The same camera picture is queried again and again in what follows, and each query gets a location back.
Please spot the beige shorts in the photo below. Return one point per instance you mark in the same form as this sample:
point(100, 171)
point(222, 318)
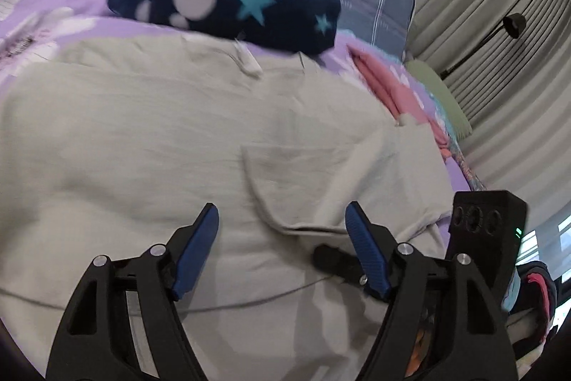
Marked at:
point(134, 140)

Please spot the beige curtain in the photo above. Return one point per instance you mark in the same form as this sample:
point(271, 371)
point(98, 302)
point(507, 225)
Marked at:
point(504, 104)

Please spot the green pillow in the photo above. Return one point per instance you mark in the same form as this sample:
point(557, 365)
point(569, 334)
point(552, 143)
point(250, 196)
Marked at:
point(437, 95)

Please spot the black floor lamp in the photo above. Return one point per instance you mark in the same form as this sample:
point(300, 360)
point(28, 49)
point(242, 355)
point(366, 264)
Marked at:
point(515, 24)

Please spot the navy star paw-print sock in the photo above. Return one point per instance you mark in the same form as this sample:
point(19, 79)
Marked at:
point(285, 24)

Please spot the pink cloth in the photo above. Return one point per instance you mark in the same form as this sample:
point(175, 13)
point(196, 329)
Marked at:
point(379, 82)

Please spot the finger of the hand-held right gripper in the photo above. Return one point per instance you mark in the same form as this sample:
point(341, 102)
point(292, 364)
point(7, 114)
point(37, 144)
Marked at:
point(334, 260)

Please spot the dark pink-trimmed clothing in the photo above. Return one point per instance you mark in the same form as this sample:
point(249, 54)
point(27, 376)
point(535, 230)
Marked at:
point(537, 296)

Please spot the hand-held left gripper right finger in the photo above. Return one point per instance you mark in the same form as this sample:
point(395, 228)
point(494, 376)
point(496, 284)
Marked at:
point(368, 256)

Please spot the window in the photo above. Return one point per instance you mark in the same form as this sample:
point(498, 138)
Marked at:
point(548, 247)

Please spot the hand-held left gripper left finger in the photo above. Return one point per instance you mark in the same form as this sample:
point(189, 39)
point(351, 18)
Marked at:
point(198, 247)

